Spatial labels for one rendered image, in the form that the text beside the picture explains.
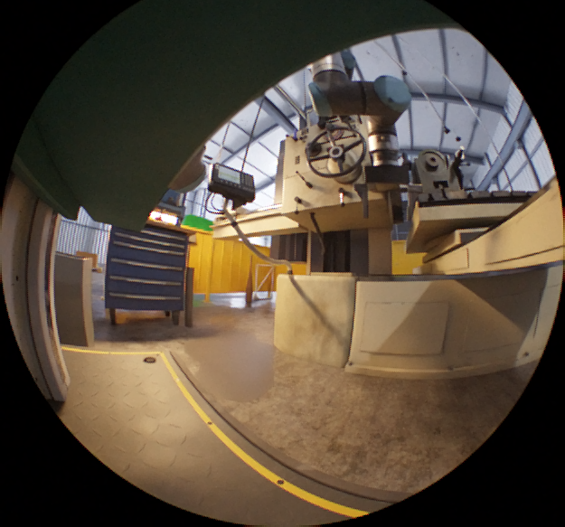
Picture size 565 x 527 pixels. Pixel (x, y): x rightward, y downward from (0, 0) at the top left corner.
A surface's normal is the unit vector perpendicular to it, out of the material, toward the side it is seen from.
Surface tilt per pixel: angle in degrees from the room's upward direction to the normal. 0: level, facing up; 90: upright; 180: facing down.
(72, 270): 90
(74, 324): 90
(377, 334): 90
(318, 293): 90
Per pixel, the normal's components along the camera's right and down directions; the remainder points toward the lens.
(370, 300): -0.58, -0.17
